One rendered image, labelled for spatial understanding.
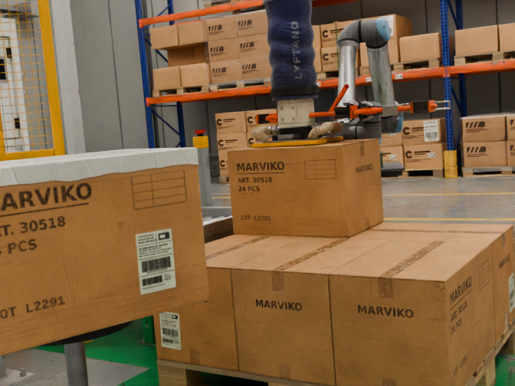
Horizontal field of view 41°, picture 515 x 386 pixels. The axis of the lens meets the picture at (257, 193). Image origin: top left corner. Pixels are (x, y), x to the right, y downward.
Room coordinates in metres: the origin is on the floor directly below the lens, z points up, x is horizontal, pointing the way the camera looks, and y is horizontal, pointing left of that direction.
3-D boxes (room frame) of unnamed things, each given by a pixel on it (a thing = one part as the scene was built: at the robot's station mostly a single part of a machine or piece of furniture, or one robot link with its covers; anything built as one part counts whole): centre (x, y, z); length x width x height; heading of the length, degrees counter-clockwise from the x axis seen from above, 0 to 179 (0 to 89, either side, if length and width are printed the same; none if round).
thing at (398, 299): (2.77, -0.31, 0.34); 1.20 x 1.00 x 0.40; 58
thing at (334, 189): (3.20, -0.23, 0.74); 0.60 x 0.40 x 0.40; 58
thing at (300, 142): (3.11, -0.16, 0.97); 0.34 x 0.10 x 0.05; 60
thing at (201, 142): (4.12, 0.32, 0.50); 0.07 x 0.07 x 1.00; 58
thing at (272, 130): (3.20, -0.21, 1.01); 0.34 x 0.25 x 0.06; 60
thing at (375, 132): (3.34, -0.57, 0.96); 0.12 x 0.09 x 0.12; 72
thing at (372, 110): (3.20, -0.44, 1.08); 0.93 x 0.30 x 0.04; 60
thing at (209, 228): (3.39, 0.10, 0.58); 0.70 x 0.03 x 0.06; 148
